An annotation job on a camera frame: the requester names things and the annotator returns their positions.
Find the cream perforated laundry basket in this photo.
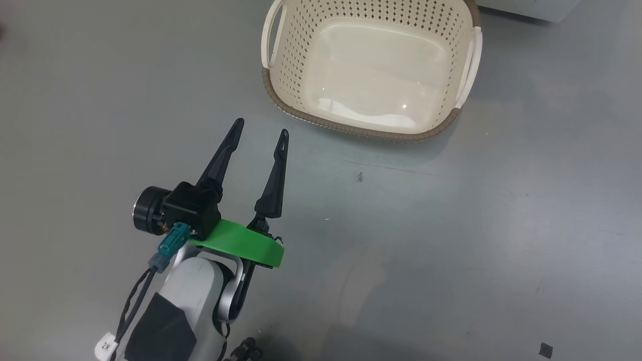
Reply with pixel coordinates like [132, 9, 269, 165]
[261, 0, 483, 142]

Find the left black cable teal plug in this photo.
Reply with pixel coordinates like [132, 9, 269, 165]
[95, 224, 192, 361]

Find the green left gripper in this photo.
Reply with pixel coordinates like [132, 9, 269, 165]
[132, 118, 290, 270]

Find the white washing machine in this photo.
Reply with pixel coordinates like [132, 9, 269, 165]
[475, 0, 582, 23]

